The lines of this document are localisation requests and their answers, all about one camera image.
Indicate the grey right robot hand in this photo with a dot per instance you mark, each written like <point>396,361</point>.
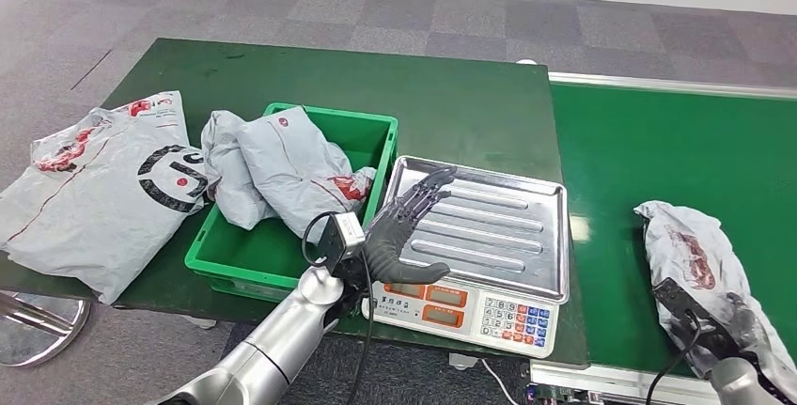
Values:
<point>738,334</point>

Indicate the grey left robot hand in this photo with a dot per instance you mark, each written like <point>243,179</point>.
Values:
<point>392,246</point>

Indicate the grey parcel dark red print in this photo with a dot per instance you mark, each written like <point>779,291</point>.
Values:
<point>691,246</point>

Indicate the grey parcel bold red print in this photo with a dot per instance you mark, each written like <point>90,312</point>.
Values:
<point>292,165</point>

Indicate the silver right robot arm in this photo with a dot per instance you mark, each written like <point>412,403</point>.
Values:
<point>738,386</point>

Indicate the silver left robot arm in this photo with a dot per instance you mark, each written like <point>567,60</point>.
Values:
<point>280,352</point>

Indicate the conveyor circuit board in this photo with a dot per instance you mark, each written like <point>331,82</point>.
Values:
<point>554,394</point>

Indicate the white scale with steel tray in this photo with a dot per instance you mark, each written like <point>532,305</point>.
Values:
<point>492,228</point>

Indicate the small white block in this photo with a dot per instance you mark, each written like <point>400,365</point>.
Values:
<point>464,362</point>
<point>200,322</point>

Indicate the green plastic crate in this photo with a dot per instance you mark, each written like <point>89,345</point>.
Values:
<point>249,259</point>

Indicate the white round cap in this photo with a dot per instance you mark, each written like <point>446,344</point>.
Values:
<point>527,61</point>

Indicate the large grey bag black logo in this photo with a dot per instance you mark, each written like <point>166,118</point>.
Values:
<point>81,203</point>

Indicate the chrome round chair base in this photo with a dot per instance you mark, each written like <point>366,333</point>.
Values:
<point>37,340</point>

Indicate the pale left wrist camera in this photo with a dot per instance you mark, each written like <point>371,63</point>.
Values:
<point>348,231</point>

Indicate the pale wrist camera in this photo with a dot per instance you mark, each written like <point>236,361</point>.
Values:
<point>348,231</point>
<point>675,299</point>

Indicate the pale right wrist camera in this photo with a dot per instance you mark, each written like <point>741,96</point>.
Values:
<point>675,299</point>

